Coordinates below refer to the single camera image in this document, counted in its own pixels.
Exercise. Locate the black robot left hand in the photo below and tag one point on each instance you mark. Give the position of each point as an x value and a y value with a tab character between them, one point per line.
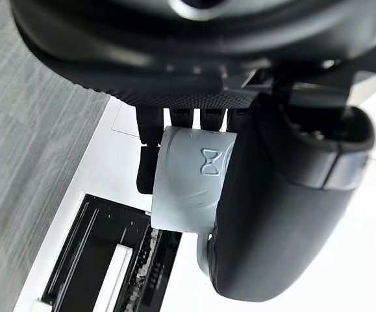
272	211

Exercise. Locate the light grey embossed cup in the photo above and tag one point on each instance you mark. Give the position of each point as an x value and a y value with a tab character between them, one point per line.
181	182

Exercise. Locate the black sink basin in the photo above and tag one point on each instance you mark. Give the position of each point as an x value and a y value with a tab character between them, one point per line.
87	234

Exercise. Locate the white counter cabinet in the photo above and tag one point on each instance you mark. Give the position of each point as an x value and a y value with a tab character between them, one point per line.
272	302

